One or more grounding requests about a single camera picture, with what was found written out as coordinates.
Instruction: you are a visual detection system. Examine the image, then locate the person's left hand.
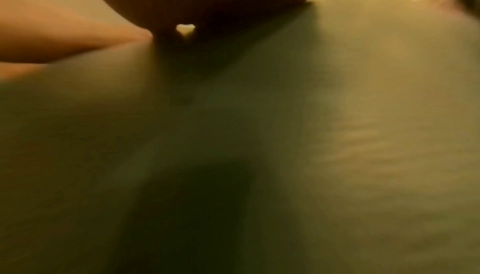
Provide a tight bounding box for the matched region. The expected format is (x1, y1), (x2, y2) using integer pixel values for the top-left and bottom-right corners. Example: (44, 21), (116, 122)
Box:
(0, 0), (153, 81)

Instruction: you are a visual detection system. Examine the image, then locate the teal cushion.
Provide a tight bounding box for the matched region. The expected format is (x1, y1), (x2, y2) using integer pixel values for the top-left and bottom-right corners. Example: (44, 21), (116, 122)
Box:
(0, 0), (480, 274)

